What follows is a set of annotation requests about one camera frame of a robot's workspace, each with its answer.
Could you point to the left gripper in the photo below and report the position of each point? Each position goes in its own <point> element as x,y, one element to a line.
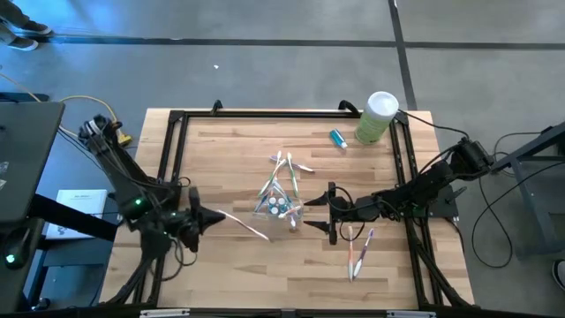
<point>192,221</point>

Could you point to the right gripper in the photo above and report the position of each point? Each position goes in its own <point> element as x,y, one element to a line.
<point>353,209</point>

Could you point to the purple and white toothbrush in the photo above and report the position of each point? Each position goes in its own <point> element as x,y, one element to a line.
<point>364,252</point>
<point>293,223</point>
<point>304,168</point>

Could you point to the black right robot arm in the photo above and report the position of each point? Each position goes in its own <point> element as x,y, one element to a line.
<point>432,176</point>

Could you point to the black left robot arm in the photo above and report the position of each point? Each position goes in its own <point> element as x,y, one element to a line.
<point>119,172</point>

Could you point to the clear acrylic organizer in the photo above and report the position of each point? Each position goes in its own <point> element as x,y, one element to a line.
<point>265,217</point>

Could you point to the green disinfecting wipes canister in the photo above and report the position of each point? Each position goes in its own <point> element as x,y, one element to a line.
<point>375,123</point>

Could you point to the white aluminium extrusion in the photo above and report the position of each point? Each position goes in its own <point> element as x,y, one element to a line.
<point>410,314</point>
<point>163,313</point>

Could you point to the white booklet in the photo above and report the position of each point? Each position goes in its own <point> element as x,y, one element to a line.
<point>84,201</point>

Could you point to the black side desk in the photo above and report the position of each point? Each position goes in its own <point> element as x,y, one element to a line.
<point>26,159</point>

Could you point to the black device with indicator light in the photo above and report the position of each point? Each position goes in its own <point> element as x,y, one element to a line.
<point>17,247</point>

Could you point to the black aluminium rig frame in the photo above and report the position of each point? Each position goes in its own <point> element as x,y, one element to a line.
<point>287,114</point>

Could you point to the black desk frame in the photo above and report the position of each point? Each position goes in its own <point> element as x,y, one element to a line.
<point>535,212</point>

